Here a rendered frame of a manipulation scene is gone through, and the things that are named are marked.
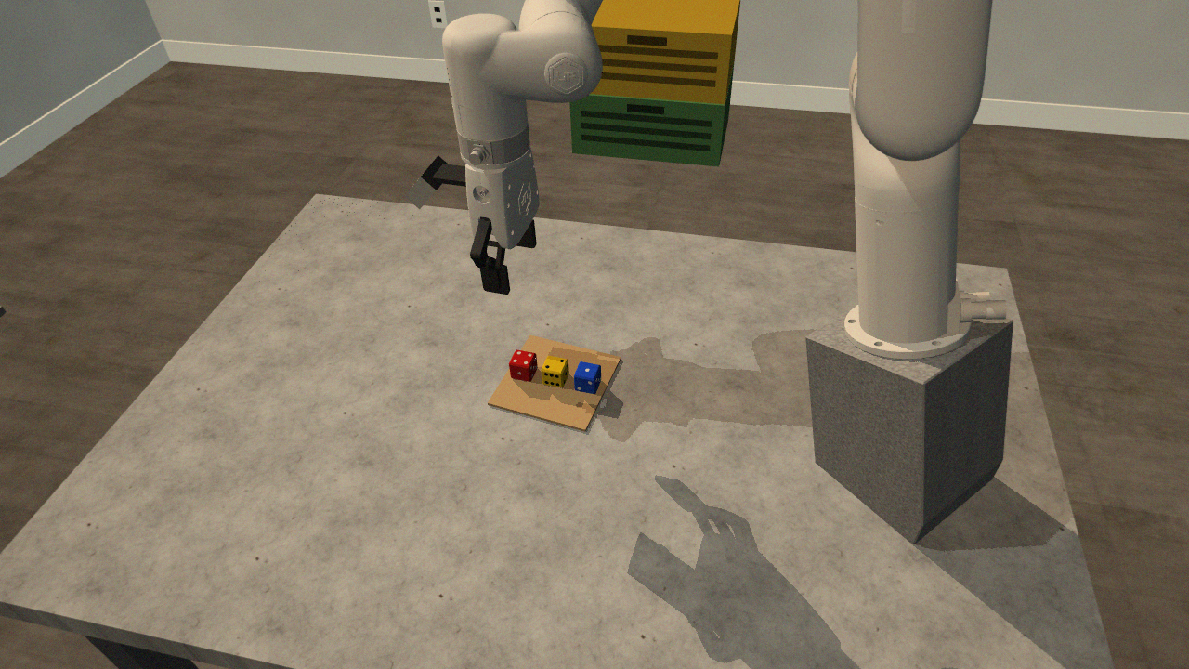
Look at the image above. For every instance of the tan flat mat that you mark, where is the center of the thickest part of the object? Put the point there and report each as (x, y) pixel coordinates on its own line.
(564, 406)

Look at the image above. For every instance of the dark blue die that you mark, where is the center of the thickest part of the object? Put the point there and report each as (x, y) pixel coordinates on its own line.
(587, 377)

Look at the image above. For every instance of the red die with white pips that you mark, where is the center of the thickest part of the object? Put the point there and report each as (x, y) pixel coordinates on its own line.
(523, 365)

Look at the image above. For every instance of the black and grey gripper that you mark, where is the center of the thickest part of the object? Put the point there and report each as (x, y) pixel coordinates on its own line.
(502, 200)

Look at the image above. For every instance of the yellow die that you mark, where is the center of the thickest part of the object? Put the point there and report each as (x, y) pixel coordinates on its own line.
(555, 371)

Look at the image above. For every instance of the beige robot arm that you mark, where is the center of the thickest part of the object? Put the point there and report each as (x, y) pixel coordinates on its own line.
(919, 70)

